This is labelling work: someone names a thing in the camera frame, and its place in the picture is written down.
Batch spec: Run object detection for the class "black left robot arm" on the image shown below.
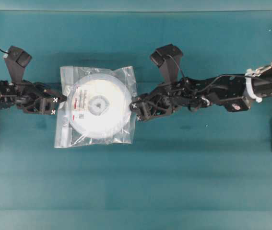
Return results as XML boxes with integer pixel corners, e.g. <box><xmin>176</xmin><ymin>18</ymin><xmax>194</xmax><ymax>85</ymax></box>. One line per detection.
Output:
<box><xmin>0</xmin><ymin>80</ymin><xmax>67</xmax><ymax>115</ymax></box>

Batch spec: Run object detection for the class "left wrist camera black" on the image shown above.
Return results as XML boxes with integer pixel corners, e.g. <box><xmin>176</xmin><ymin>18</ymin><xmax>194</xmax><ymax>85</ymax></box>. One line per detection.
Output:
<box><xmin>4</xmin><ymin>46</ymin><xmax>32</xmax><ymax>84</ymax></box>

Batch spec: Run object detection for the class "clear zip bag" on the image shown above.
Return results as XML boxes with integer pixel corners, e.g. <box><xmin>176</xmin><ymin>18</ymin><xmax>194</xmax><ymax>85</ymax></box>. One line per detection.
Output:
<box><xmin>54</xmin><ymin>66</ymin><xmax>137</xmax><ymax>148</ymax></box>

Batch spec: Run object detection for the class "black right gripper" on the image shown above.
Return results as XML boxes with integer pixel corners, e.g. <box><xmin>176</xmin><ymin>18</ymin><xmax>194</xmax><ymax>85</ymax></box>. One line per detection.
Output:
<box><xmin>130</xmin><ymin>80</ymin><xmax>198</xmax><ymax>121</ymax></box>

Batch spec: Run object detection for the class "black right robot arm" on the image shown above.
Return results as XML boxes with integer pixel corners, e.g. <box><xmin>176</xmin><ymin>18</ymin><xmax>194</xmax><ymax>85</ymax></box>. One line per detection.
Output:
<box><xmin>130</xmin><ymin>64</ymin><xmax>272</xmax><ymax>121</ymax></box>

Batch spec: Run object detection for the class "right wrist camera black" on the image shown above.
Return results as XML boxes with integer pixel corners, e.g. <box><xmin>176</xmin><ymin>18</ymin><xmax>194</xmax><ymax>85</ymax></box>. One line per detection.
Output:
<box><xmin>150</xmin><ymin>44</ymin><xmax>183</xmax><ymax>83</ymax></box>

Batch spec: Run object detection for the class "teal table mat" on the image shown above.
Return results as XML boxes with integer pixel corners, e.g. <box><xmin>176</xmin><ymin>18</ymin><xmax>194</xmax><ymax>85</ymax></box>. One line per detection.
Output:
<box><xmin>0</xmin><ymin>11</ymin><xmax>272</xmax><ymax>230</ymax></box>

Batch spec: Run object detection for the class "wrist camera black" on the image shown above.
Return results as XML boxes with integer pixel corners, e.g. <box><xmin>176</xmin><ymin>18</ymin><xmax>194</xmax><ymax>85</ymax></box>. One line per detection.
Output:
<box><xmin>4</xmin><ymin>46</ymin><xmax>32</xmax><ymax>84</ymax></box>
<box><xmin>150</xmin><ymin>44</ymin><xmax>183</xmax><ymax>83</ymax></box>

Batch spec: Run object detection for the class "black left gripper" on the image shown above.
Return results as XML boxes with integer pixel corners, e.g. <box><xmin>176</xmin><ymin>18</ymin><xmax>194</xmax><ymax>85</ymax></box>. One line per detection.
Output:
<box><xmin>11</xmin><ymin>80</ymin><xmax>67</xmax><ymax>115</ymax></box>

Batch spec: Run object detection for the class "white component reel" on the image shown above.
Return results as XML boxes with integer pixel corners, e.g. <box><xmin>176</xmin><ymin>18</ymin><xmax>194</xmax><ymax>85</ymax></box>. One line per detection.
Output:
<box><xmin>67</xmin><ymin>74</ymin><xmax>131</xmax><ymax>139</ymax></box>

